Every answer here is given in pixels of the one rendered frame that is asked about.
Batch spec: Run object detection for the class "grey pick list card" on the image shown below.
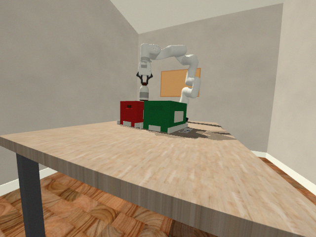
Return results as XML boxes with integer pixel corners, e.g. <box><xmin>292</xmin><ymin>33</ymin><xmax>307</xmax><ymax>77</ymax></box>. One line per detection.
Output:
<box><xmin>179</xmin><ymin>128</ymin><xmax>192</xmax><ymax>133</ymax></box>

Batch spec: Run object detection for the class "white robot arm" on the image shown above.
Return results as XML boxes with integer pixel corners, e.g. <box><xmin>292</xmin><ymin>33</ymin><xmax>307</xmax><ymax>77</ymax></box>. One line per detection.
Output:
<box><xmin>140</xmin><ymin>43</ymin><xmax>201</xmax><ymax>107</ymax></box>

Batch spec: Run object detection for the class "red plastic bottle crate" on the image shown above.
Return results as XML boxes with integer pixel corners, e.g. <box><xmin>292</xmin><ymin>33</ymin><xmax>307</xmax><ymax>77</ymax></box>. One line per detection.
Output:
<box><xmin>120</xmin><ymin>101</ymin><xmax>144</xmax><ymax>127</ymax></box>

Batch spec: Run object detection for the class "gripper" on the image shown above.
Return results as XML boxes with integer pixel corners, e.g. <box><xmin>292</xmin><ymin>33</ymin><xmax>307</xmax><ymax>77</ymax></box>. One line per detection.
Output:
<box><xmin>136</xmin><ymin>60</ymin><xmax>153</xmax><ymax>85</ymax></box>

